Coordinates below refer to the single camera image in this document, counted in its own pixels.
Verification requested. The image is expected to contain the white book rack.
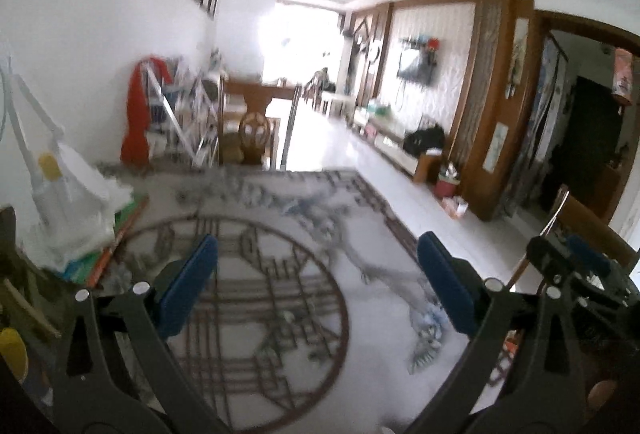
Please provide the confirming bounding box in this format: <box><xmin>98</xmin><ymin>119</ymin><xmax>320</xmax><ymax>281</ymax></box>
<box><xmin>140</xmin><ymin>56</ymin><xmax>223</xmax><ymax>167</ymax></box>

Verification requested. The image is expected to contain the patterned door curtain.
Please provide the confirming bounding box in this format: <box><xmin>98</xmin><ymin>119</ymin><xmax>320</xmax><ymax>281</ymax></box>
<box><xmin>510</xmin><ymin>36</ymin><xmax>568</xmax><ymax>215</ymax></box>

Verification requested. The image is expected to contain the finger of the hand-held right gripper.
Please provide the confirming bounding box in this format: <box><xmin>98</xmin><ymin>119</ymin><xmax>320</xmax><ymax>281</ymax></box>
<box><xmin>567</xmin><ymin>236</ymin><xmax>611</xmax><ymax>277</ymax></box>
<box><xmin>527</xmin><ymin>238</ymin><xmax>581</xmax><ymax>289</ymax></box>

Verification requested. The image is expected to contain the wall shelf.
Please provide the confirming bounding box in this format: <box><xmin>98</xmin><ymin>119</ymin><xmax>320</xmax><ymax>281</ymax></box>
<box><xmin>400</xmin><ymin>35</ymin><xmax>441</xmax><ymax>52</ymax></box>

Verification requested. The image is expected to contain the red lantern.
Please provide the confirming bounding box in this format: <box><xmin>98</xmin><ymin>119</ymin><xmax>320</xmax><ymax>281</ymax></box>
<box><xmin>612</xmin><ymin>48</ymin><xmax>638</xmax><ymax>107</ymax></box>

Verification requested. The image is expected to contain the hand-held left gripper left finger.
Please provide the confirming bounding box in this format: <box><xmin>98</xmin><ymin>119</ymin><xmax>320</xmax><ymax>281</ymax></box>
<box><xmin>64</xmin><ymin>234</ymin><xmax>232</xmax><ymax>434</ymax></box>

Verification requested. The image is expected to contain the yellow cup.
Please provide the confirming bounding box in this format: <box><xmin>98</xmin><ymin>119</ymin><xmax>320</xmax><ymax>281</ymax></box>
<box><xmin>0</xmin><ymin>328</ymin><xmax>28</xmax><ymax>382</ymax></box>

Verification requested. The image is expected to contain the wooden stand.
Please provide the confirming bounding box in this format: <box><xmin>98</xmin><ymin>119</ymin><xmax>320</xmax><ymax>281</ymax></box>
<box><xmin>0</xmin><ymin>206</ymin><xmax>63</xmax><ymax>340</ymax></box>

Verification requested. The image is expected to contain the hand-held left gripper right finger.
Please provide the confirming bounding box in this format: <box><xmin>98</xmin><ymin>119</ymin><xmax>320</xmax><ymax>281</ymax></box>
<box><xmin>404</xmin><ymin>231</ymin><xmax>586</xmax><ymax>434</ymax></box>

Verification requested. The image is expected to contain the white bench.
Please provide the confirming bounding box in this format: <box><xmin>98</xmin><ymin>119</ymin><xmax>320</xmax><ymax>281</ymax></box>
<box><xmin>320</xmin><ymin>94</ymin><xmax>356</xmax><ymax>117</ymax></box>

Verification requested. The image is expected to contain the small cardboard box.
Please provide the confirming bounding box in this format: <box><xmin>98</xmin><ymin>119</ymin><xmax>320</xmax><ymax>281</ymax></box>
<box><xmin>442</xmin><ymin>196</ymin><xmax>469</xmax><ymax>219</ymax></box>

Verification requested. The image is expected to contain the tall wall scroll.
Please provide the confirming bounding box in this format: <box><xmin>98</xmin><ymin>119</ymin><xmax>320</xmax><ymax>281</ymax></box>
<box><xmin>507</xmin><ymin>18</ymin><xmax>528</xmax><ymax>99</ymax></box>

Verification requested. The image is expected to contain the television cabinet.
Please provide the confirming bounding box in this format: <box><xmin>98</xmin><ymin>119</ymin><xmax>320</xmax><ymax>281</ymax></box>
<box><xmin>352</xmin><ymin>106</ymin><xmax>446</xmax><ymax>185</ymax></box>

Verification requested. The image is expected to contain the wall television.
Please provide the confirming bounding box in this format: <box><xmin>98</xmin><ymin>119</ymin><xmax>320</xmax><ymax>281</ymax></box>
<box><xmin>396</xmin><ymin>48</ymin><xmax>433</xmax><ymax>82</ymax></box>

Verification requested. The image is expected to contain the black bag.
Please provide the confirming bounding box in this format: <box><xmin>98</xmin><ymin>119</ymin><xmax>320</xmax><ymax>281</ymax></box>
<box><xmin>402</xmin><ymin>124</ymin><xmax>446</xmax><ymax>157</ymax></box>

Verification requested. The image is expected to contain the person's right hand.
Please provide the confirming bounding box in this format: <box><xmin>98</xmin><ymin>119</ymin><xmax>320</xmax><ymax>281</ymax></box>
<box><xmin>586</xmin><ymin>379</ymin><xmax>622</xmax><ymax>417</ymax></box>

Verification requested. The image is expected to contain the carved wooden chair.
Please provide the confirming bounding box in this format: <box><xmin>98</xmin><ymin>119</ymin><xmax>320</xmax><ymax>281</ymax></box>
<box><xmin>505</xmin><ymin>184</ymin><xmax>626</xmax><ymax>295</ymax></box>

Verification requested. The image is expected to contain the printed tablecloth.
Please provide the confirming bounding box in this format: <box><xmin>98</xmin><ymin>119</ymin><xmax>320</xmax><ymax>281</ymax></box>
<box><xmin>85</xmin><ymin>164</ymin><xmax>511</xmax><ymax>434</ymax></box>

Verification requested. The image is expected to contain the short wall scroll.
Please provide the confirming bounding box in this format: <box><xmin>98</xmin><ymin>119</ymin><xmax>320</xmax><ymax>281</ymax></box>
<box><xmin>487</xmin><ymin>124</ymin><xmax>508</xmax><ymax>172</ymax></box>

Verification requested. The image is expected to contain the red bag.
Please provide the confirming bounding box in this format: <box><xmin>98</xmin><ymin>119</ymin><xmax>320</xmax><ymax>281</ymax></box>
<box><xmin>120</xmin><ymin>56</ymin><xmax>173</xmax><ymax>167</ymax></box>

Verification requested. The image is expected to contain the small red bucket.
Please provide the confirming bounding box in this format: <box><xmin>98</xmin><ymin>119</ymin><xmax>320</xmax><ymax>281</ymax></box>
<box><xmin>435</xmin><ymin>164</ymin><xmax>463</xmax><ymax>199</ymax></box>

